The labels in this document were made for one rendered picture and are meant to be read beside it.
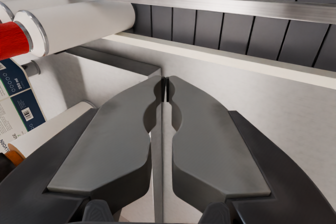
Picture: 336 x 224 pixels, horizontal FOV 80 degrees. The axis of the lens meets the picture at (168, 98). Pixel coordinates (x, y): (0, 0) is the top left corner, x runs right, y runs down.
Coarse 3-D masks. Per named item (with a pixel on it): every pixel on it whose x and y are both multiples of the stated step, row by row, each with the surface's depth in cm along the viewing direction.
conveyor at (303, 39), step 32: (288, 0) 22; (320, 0) 21; (128, 32) 36; (160, 32) 32; (192, 32) 30; (224, 32) 27; (256, 32) 25; (288, 32) 24; (320, 32) 22; (320, 64) 23
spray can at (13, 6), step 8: (8, 0) 24; (16, 0) 24; (24, 0) 25; (32, 0) 26; (40, 0) 26; (48, 0) 27; (56, 0) 28; (64, 0) 28; (72, 0) 29; (80, 0) 30; (88, 0) 31; (0, 8) 23; (8, 8) 23; (16, 8) 24; (24, 8) 24; (32, 8) 25; (0, 16) 23; (8, 16) 23
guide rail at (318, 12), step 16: (112, 0) 24; (128, 0) 23; (144, 0) 22; (160, 0) 21; (176, 0) 20; (192, 0) 19; (208, 0) 19; (224, 0) 18; (240, 0) 17; (256, 0) 17; (272, 0) 17; (272, 16) 17; (288, 16) 16; (304, 16) 16; (320, 16) 15
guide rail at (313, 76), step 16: (160, 48) 30; (176, 48) 28; (192, 48) 27; (208, 48) 28; (224, 64) 26; (240, 64) 25; (256, 64) 24; (272, 64) 23; (288, 64) 23; (304, 80) 22; (320, 80) 21
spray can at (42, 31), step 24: (96, 0) 29; (0, 24) 20; (24, 24) 21; (48, 24) 22; (72, 24) 24; (96, 24) 27; (120, 24) 31; (0, 48) 19; (24, 48) 21; (48, 48) 23
